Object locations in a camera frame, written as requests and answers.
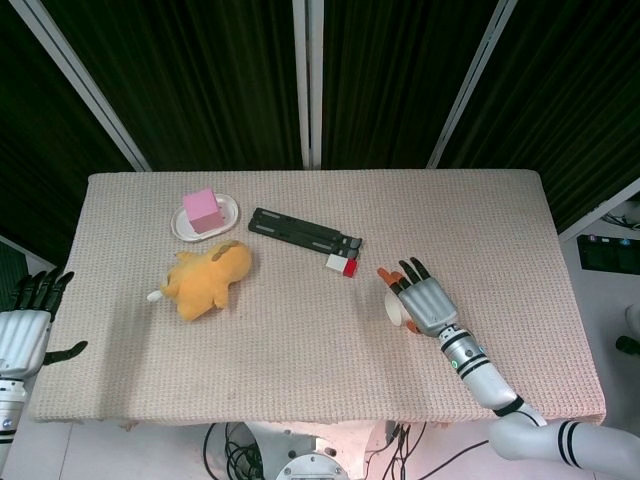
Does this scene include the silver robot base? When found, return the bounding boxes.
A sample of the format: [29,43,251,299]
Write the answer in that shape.
[275,420,389,480]

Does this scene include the right silver robot hand orange fingertips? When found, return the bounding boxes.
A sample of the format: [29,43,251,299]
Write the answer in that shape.
[376,257,461,338]

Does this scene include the black cable bundle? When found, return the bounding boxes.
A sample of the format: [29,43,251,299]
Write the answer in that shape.
[203,422,271,480]

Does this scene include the black electronic device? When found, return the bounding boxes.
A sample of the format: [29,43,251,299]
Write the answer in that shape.
[576,233,640,274]

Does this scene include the pink foam cube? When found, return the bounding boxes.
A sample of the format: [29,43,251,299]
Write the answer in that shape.
[182,187,225,234]

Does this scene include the white paper cup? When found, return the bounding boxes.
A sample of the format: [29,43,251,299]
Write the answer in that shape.
[384,289,412,328]

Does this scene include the beige woven tablecloth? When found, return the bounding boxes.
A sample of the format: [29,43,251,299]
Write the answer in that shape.
[28,168,609,429]

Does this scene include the orange plush toy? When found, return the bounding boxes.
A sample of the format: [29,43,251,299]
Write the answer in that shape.
[146,240,253,322]

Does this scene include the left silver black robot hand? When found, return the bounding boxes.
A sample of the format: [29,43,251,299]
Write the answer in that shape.
[0,269,89,379]

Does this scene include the black folding stand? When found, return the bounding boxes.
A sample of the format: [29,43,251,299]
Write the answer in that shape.
[246,207,365,256]

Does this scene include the white and red block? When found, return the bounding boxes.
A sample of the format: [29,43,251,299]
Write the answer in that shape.
[324,253,361,278]

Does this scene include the white oval plate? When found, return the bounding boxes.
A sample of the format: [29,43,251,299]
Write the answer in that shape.
[170,193,240,244]

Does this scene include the white partition frame post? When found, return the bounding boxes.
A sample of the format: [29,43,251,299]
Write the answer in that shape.
[425,0,525,170]
[9,0,152,172]
[291,0,326,170]

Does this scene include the black cables with connectors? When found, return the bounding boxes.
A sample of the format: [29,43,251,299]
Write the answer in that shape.
[384,420,429,480]

